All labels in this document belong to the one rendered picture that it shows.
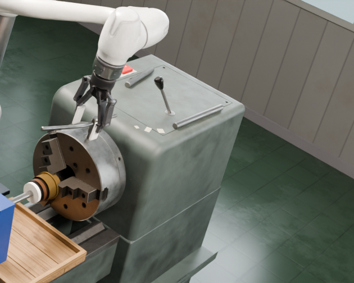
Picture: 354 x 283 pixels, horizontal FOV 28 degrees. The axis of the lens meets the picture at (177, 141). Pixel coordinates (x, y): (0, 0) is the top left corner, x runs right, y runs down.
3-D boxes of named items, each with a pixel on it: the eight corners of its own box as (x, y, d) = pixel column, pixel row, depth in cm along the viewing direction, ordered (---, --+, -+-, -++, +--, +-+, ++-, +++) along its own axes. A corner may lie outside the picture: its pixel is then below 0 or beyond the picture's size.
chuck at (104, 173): (41, 173, 254) (65, 105, 237) (102, 229, 244) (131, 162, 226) (23, 182, 248) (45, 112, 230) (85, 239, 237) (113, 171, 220)
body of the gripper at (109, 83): (87, 66, 209) (78, 91, 215) (106, 83, 206) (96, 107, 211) (105, 62, 215) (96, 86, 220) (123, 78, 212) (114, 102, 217)
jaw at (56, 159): (64, 165, 237) (54, 132, 235) (74, 164, 234) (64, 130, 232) (40, 176, 229) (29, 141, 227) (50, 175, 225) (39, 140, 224)
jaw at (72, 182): (79, 171, 233) (106, 186, 228) (78, 184, 236) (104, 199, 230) (55, 182, 225) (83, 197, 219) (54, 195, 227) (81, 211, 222)
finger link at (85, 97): (94, 89, 213) (92, 85, 213) (75, 106, 220) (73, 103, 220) (103, 87, 216) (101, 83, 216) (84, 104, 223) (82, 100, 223)
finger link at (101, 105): (104, 88, 215) (108, 89, 215) (104, 122, 219) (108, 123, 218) (95, 90, 212) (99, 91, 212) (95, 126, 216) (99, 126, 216)
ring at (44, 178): (46, 163, 229) (25, 172, 222) (67, 177, 225) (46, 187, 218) (42, 186, 234) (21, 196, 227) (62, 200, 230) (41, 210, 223)
